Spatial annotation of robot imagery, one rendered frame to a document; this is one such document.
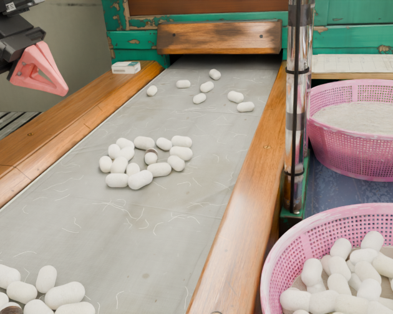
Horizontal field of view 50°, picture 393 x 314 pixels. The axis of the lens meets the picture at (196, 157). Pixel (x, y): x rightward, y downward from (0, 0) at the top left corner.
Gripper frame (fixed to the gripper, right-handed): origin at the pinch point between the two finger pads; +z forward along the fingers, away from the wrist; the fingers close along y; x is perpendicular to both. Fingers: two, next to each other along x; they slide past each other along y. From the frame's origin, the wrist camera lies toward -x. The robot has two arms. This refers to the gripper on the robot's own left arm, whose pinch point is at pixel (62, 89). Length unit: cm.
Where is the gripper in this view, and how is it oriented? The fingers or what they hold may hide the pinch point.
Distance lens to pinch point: 67.3
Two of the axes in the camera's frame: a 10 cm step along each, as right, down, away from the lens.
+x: -5.7, 6.3, 5.3
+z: 7.8, 6.2, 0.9
